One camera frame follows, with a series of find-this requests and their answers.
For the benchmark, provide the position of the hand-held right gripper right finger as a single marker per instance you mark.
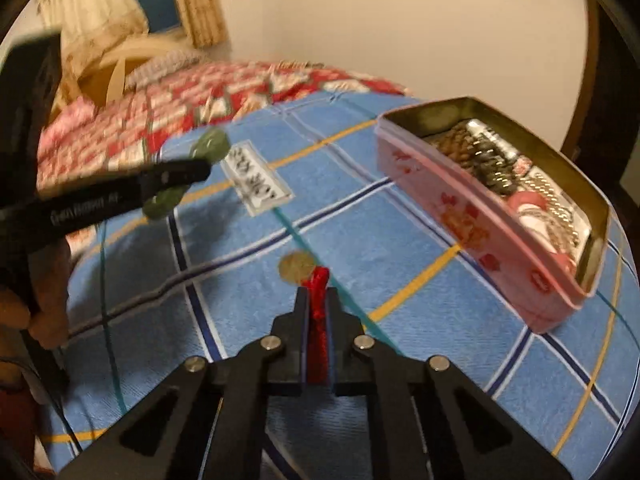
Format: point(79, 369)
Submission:
point(332, 320)

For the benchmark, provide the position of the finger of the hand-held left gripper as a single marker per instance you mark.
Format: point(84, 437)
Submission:
point(180, 172)

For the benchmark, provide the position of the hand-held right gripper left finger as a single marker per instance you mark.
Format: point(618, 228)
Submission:
point(304, 320)

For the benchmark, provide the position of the person's left hand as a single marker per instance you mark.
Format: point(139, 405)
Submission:
point(52, 300)

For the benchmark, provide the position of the striped pillow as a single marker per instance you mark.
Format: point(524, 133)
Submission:
point(165, 65)

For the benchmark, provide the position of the red printed quilt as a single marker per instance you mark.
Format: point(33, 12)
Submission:
point(165, 105)

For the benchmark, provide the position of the blue plaid blanket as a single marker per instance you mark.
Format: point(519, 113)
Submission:
point(400, 240)

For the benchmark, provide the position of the beige patterned curtain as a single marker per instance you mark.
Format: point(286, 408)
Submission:
point(90, 0)
point(200, 0)

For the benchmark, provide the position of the person's red clothing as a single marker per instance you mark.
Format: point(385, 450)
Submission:
point(15, 425)

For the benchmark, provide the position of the pink tin box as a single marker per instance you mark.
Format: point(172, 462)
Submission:
point(450, 210)

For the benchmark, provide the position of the wooden chair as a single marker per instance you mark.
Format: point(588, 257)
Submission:
point(120, 60)

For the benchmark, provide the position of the pink round case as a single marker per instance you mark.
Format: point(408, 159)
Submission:
point(527, 202)

